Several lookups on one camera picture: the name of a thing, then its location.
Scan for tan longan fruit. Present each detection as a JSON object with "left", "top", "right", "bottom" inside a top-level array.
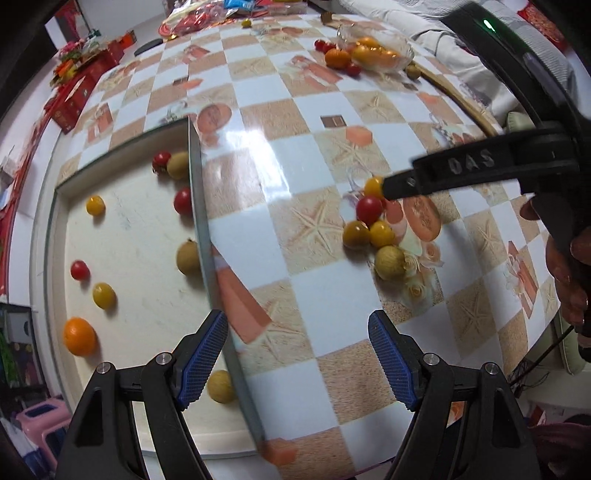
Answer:
[{"left": 375, "top": 245, "right": 406, "bottom": 281}]

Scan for small red tomato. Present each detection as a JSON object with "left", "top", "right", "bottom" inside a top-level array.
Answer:
[{"left": 151, "top": 151, "right": 171, "bottom": 174}]

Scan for dark yellow tomato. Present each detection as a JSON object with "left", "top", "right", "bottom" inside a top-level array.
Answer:
[
  {"left": 92, "top": 282, "right": 116, "bottom": 311},
  {"left": 342, "top": 220, "right": 370, "bottom": 250}
]

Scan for person's hand on gripper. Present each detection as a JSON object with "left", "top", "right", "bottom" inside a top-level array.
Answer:
[{"left": 546, "top": 228, "right": 591, "bottom": 327}]

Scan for small yellow tomato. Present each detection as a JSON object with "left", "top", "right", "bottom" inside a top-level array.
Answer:
[{"left": 363, "top": 176, "right": 384, "bottom": 200}]

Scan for red cherry tomato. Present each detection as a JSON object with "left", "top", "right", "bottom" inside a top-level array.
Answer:
[{"left": 356, "top": 196, "right": 384, "bottom": 227}]

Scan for yellow cherry tomato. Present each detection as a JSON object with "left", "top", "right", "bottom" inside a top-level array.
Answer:
[{"left": 370, "top": 220, "right": 396, "bottom": 249}]

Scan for dark yellow tomato on table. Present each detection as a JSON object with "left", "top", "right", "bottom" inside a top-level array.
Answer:
[{"left": 342, "top": 220, "right": 370, "bottom": 250}]

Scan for pink plastic stool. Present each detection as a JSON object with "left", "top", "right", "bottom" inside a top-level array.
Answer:
[{"left": 16, "top": 398, "right": 71, "bottom": 471}]

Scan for orange mandarin in tray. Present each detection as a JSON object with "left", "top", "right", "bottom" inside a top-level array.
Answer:
[{"left": 62, "top": 317, "right": 97, "bottom": 357}]

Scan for longan beside bowl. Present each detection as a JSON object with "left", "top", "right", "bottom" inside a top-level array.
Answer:
[{"left": 405, "top": 64, "right": 422, "bottom": 81}]

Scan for wooden curved stick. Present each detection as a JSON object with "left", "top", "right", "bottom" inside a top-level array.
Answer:
[{"left": 413, "top": 63, "right": 498, "bottom": 137}]

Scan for red tomato near bowl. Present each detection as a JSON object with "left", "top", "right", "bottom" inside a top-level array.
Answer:
[{"left": 346, "top": 63, "right": 362, "bottom": 78}]

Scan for longan at tray bottom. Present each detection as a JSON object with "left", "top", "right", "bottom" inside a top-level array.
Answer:
[{"left": 206, "top": 370, "right": 235, "bottom": 404}]

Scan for clear glass fruit bowl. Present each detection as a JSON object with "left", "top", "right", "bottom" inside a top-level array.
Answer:
[{"left": 337, "top": 24, "right": 415, "bottom": 74}]

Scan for oranges in glass bowl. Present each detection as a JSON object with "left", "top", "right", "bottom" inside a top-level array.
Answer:
[{"left": 351, "top": 37, "right": 400, "bottom": 69}]

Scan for orange mandarin by bowl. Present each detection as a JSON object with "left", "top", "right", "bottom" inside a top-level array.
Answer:
[{"left": 324, "top": 48, "right": 352, "bottom": 70}]

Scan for red tomato in tray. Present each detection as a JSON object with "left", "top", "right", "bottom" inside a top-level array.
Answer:
[{"left": 70, "top": 260, "right": 90, "bottom": 282}]

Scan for white shallow tray box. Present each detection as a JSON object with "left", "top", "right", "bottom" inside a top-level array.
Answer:
[{"left": 41, "top": 118, "right": 287, "bottom": 458}]

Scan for longan in tray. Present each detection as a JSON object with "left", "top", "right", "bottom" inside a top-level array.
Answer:
[{"left": 175, "top": 240, "right": 200, "bottom": 276}]

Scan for red tomato at tray edge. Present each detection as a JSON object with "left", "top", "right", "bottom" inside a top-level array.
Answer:
[{"left": 173, "top": 187, "right": 192, "bottom": 217}]

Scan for yellow tomato in tray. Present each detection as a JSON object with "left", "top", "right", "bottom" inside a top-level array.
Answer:
[{"left": 85, "top": 195, "right": 106, "bottom": 217}]

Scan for red snack bag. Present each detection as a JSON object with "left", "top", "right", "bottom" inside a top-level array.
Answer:
[{"left": 157, "top": 1, "right": 230, "bottom": 38}]

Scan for red gift box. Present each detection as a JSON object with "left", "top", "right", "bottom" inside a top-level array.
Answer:
[{"left": 47, "top": 74, "right": 96, "bottom": 134}]

